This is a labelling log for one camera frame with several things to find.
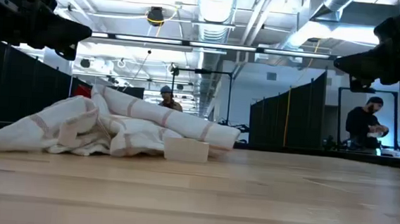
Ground silver ceiling air duct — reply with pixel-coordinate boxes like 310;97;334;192
194;0;239;45

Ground person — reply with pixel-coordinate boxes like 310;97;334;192
343;94;392;153
157;85;185;113

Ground black ceiling dome device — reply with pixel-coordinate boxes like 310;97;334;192
145;5;166;27

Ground red object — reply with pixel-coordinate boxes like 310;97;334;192
73;84;93;99

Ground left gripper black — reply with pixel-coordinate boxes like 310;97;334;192
0;0;95;63

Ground small white cloth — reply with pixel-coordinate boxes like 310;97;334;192
367;127;386;139

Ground black bar with light strips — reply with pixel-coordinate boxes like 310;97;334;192
89;31;339;61

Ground white towel with red stripes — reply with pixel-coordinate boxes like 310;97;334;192
0;76;244;171

